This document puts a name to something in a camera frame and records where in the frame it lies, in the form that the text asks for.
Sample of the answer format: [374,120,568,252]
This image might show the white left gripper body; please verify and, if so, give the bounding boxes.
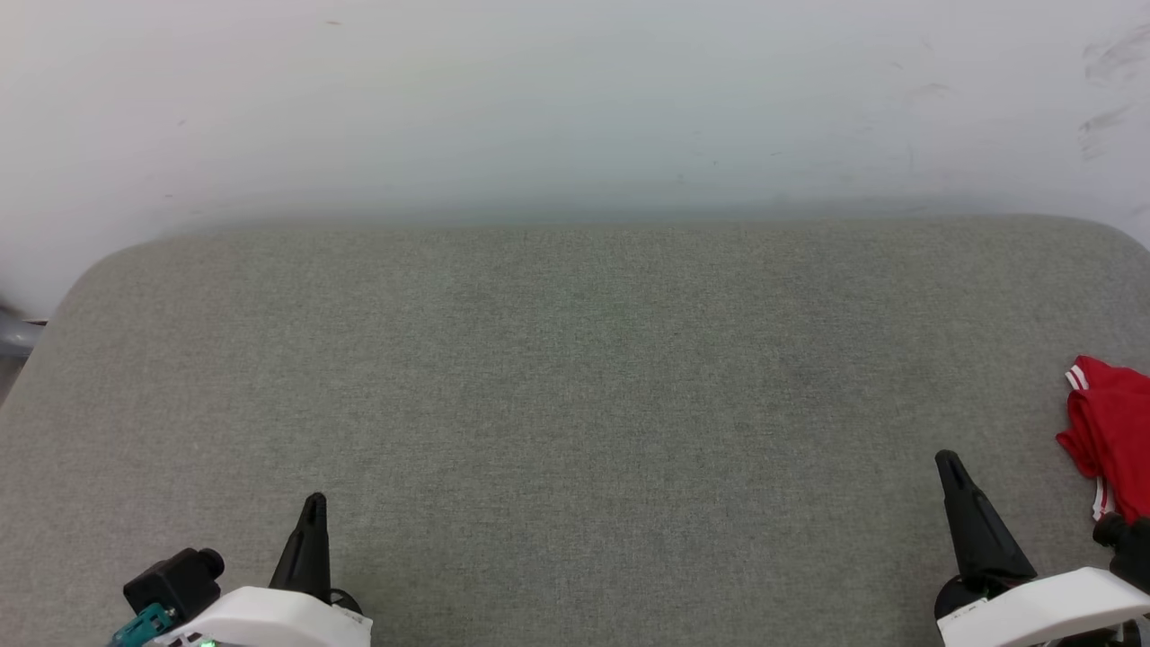
[146,586,374,647]

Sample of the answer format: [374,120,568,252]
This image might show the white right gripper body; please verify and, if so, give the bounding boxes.
[937,567,1150,647]

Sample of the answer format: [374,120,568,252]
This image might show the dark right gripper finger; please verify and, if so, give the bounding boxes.
[933,450,1037,622]

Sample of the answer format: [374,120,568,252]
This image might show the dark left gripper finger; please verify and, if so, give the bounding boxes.
[269,492,332,602]

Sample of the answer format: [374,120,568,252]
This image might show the red basketball jersey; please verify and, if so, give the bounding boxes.
[1056,356,1150,524]

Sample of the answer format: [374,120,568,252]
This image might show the grey fabric sofa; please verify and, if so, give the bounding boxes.
[0,214,1150,647]

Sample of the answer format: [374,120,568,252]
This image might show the teal cable connector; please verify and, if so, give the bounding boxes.
[110,603,177,647]

